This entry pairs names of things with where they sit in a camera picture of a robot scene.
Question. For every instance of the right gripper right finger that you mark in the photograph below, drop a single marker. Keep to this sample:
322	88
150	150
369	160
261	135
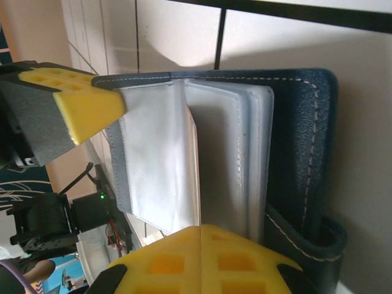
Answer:
242	266

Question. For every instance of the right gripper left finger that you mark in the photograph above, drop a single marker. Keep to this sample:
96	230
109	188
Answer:
159	266

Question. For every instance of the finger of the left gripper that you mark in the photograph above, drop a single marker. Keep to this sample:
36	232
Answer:
61	110

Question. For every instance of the navy blue card holder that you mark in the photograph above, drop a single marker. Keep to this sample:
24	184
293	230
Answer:
306	137

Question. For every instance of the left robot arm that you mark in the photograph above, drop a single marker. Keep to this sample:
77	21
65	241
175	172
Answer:
46	214

